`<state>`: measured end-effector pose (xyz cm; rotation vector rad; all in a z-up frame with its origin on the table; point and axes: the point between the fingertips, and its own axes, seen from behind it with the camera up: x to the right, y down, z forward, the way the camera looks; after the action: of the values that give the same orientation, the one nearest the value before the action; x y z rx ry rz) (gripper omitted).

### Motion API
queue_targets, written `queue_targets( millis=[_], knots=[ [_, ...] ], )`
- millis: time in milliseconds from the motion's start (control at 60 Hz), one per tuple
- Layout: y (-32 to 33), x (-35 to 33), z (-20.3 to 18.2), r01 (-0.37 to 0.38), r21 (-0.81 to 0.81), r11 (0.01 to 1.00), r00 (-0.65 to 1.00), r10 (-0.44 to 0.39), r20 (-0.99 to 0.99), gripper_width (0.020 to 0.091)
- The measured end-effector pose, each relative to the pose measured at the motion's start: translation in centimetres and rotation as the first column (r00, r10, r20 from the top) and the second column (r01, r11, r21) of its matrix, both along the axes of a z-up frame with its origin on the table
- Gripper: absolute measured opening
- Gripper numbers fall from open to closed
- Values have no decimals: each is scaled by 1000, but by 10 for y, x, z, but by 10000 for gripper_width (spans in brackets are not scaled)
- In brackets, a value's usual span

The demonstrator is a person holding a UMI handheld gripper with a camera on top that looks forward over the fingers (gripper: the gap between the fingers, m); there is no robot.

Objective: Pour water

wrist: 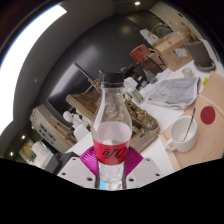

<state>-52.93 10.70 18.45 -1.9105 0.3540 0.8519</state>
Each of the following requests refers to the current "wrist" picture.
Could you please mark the small glass jar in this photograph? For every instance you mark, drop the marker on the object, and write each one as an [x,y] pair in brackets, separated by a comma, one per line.
[187,72]

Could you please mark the red box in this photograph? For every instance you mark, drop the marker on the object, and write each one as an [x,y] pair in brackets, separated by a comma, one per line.
[140,53]

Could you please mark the black wall screen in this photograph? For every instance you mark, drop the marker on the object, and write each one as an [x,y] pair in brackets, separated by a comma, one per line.
[68,88]

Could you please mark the white ceramic mug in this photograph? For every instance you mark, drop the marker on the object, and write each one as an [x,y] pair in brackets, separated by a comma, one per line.
[176,136]

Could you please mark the black side table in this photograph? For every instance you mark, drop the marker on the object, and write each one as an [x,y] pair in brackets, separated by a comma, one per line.
[143,65]

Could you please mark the white plaster figure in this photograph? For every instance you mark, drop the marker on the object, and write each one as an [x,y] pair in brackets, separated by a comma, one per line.
[147,36]

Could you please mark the brown cardboard box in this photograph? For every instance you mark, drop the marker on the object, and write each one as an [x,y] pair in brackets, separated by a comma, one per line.
[173,50]

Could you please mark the white cabinet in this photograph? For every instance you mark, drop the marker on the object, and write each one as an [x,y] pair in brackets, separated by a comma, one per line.
[45,128]

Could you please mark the metal spoon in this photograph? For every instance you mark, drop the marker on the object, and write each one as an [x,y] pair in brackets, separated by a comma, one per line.
[190,121]

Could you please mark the yellow tag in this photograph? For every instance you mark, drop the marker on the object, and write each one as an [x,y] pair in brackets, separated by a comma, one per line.
[205,81]

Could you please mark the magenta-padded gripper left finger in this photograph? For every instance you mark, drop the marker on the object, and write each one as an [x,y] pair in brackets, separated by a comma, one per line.
[75,170]

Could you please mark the clear red-labelled drink bottle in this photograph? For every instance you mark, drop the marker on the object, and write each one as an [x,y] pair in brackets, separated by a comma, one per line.
[111,133]

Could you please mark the grey plant saucer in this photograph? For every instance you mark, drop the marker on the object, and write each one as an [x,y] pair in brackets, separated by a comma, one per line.
[206,66]

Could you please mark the folded newspaper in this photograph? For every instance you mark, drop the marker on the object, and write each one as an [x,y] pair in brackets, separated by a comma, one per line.
[173,93]

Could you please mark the wooden easel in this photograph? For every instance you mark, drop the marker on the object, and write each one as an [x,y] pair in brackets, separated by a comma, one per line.
[63,130]
[89,81]

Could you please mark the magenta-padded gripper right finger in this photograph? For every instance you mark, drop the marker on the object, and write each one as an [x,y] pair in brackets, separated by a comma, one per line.
[146,170]

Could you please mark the white plaster bust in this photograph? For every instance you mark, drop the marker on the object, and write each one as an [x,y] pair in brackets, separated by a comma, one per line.
[78,120]
[68,116]

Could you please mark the round ceiling downlight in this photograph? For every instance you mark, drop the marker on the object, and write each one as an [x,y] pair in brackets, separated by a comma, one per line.
[137,3]

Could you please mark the golden brown relief sculpture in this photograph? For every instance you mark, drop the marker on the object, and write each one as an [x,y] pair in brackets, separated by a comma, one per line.
[141,123]

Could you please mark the white chair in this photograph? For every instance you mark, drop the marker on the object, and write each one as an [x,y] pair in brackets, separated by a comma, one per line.
[129,83]
[81,132]

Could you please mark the flat round red coaster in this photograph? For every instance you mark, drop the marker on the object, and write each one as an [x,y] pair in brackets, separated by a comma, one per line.
[208,115]

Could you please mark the white green-labelled spray bottle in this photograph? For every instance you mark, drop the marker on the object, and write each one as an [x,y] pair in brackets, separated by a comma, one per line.
[137,96]

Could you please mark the grey glass bottle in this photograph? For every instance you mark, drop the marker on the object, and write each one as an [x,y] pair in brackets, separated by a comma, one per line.
[150,77]

